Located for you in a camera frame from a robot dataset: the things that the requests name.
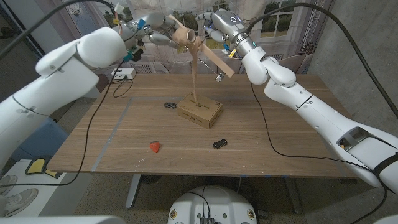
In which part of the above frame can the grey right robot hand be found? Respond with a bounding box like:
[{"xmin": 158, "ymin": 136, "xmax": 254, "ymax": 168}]
[{"xmin": 195, "ymin": 8, "xmax": 250, "ymax": 48}]

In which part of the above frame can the white power strip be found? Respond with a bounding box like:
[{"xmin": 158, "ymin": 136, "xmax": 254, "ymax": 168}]
[{"xmin": 111, "ymin": 68, "xmax": 137, "ymax": 80}]

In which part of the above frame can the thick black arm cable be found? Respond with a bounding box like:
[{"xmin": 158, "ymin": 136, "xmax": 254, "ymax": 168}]
[
  {"xmin": 247, "ymin": 2, "xmax": 398, "ymax": 119},
  {"xmin": 0, "ymin": 0, "xmax": 116, "ymax": 62}
]

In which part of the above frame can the wooden paper towel holder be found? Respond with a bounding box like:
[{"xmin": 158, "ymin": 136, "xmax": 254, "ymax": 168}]
[{"xmin": 169, "ymin": 14, "xmax": 236, "ymax": 83}]

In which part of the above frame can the thin black left hand wire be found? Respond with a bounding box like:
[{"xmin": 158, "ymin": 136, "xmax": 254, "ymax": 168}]
[{"xmin": 0, "ymin": 60, "xmax": 126, "ymax": 189}]

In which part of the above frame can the thin black right hand wire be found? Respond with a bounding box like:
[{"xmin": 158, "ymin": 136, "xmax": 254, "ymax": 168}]
[{"xmin": 249, "ymin": 82, "xmax": 389, "ymax": 224}]

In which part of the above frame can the thin black hand wire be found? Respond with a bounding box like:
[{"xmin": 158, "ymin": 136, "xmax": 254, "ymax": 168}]
[
  {"xmin": 0, "ymin": 60, "xmax": 126, "ymax": 189},
  {"xmin": 249, "ymin": 82, "xmax": 389, "ymax": 224}
]

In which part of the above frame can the printed window backdrop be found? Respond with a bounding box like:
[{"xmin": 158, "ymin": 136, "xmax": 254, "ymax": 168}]
[{"xmin": 34, "ymin": 0, "xmax": 335, "ymax": 94}]

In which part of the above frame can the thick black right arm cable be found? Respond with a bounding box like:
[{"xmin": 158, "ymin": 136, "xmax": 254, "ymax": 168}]
[{"xmin": 247, "ymin": 2, "xmax": 398, "ymax": 119}]

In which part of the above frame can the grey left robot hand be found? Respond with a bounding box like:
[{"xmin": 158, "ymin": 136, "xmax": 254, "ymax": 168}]
[{"xmin": 119, "ymin": 11, "xmax": 182, "ymax": 50}]

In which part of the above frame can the small black toy car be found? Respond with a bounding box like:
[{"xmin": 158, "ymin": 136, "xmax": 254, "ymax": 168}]
[{"xmin": 212, "ymin": 138, "xmax": 228, "ymax": 150}]

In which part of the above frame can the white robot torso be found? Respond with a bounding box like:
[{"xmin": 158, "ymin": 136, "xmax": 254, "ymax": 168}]
[{"xmin": 167, "ymin": 185, "xmax": 258, "ymax": 224}]

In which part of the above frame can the blue padded chair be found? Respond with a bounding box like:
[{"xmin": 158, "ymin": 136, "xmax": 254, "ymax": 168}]
[{"xmin": 12, "ymin": 116, "xmax": 69, "ymax": 162}]

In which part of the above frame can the grey sneaker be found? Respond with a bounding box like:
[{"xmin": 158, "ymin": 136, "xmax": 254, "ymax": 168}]
[
  {"xmin": 0, "ymin": 187, "xmax": 39, "ymax": 217},
  {"xmin": 0, "ymin": 174, "xmax": 19, "ymax": 200}
]

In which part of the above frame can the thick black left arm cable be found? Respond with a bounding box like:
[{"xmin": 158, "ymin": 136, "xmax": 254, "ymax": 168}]
[{"xmin": 0, "ymin": 0, "xmax": 116, "ymax": 62}]

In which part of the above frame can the white robot shoulder cover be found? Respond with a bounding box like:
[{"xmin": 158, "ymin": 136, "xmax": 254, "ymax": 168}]
[{"xmin": 0, "ymin": 215, "xmax": 127, "ymax": 224}]

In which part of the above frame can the tan arm wrap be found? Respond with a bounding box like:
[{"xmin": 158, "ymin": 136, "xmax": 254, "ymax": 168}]
[{"xmin": 171, "ymin": 27, "xmax": 203, "ymax": 103}]

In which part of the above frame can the grey table leg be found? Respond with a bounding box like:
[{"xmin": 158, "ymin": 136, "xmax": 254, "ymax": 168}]
[
  {"xmin": 125, "ymin": 174, "xmax": 141, "ymax": 209},
  {"xmin": 284, "ymin": 177, "xmax": 304, "ymax": 215}
]

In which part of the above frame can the cardboard packing box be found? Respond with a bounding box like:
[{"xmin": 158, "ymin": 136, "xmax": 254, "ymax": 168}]
[{"xmin": 176, "ymin": 91, "xmax": 224, "ymax": 130}]

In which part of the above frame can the black looped power cable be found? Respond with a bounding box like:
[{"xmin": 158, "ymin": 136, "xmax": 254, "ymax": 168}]
[{"xmin": 108, "ymin": 75, "xmax": 134, "ymax": 99}]

